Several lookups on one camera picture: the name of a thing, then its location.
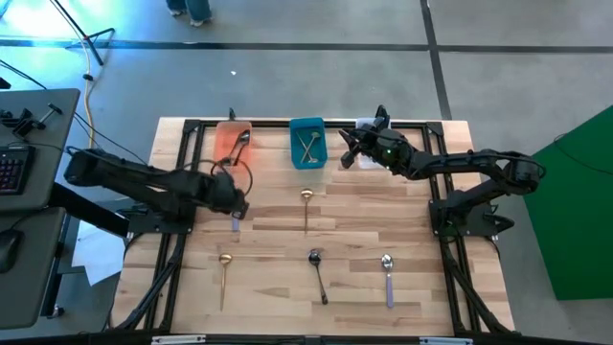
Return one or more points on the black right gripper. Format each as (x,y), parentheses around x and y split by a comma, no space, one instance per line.
(383,146)

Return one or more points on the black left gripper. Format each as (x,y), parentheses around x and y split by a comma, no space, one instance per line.
(227,194)

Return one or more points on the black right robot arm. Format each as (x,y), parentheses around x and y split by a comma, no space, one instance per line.
(460,160)

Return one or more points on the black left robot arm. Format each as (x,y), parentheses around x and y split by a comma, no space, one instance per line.
(134,179)

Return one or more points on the blue plastic bin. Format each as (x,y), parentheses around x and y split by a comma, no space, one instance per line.
(322,146)

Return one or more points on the orange plastic bin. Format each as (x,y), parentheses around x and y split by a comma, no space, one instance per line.
(225,139)

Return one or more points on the black metal spoon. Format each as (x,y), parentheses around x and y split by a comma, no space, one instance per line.
(314,259)

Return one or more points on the white paper sheet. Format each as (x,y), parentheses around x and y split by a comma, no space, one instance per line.
(96,254)

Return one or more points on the person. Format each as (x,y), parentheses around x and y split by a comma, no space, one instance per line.
(198,9)

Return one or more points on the grey computer desk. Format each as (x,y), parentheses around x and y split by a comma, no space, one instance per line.
(43,158)

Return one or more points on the black backlit keyboard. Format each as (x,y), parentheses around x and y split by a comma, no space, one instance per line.
(14,170)

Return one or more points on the black tripod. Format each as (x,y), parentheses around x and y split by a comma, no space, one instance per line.
(84,34)

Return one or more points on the black desk clamp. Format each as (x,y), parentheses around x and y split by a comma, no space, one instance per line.
(24,125)

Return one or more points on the black computer mouse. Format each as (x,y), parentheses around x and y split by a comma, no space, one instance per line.
(8,249)

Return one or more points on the green panel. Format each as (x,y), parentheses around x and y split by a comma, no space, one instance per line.
(574,215)

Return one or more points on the black metal table frame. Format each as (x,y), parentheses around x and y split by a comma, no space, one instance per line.
(273,124)

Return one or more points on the silver metal bracket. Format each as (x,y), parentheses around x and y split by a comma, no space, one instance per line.
(177,340)
(445,341)

